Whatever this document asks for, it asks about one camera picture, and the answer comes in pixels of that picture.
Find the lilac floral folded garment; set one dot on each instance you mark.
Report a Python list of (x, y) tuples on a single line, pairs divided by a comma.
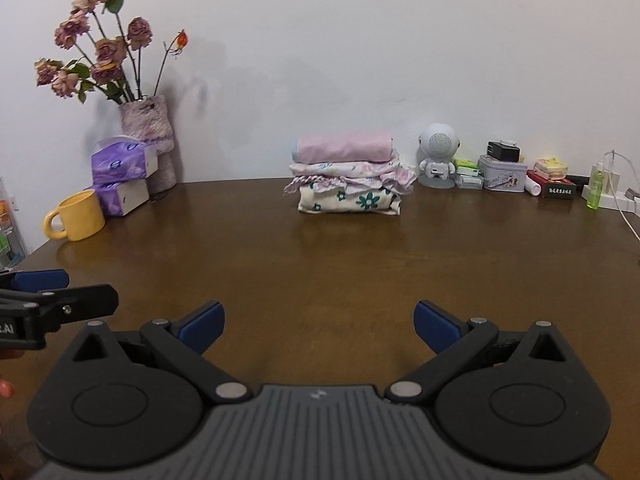
[(350, 175)]

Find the dried rose bouquet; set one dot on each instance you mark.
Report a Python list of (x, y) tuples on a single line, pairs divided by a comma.
[(107, 50)]

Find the dark red box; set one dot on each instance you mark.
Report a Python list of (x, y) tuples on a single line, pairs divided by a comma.
[(557, 190)]

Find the cream flower-print folded garment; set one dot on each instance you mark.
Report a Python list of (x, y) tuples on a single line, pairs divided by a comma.
[(350, 202)]

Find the yellow small packet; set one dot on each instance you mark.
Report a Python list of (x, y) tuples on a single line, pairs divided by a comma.
[(550, 167)]

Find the vase of dried roses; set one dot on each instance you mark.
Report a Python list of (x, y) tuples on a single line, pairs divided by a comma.
[(147, 125)]

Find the yellow mug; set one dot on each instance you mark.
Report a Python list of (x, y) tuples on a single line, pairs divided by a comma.
[(82, 217)]

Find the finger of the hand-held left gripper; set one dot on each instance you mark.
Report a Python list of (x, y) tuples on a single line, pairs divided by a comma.
[(85, 300), (40, 280)]

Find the small black device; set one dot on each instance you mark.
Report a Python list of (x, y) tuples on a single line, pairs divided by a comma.
[(502, 151)]

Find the person's left hand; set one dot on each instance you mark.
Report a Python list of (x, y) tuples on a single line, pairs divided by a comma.
[(6, 389)]

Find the purple tissue pack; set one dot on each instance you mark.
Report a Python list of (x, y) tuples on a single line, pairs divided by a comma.
[(115, 200), (120, 162)]

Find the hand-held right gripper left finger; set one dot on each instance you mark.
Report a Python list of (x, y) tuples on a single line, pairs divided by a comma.
[(202, 330)]

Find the white power strip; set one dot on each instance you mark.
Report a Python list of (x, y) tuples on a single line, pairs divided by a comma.
[(620, 201)]

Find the clear storage rack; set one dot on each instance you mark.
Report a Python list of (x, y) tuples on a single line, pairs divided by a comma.
[(10, 230)]

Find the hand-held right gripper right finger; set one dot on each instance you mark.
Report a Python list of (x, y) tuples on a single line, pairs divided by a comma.
[(437, 327)]

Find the green white small boxes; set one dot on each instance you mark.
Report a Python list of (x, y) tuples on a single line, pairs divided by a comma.
[(467, 175)]

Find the white robot speaker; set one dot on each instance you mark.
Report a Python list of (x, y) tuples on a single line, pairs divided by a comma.
[(438, 145)]

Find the green liquid bottle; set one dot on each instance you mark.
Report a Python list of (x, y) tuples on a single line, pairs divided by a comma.
[(596, 190)]

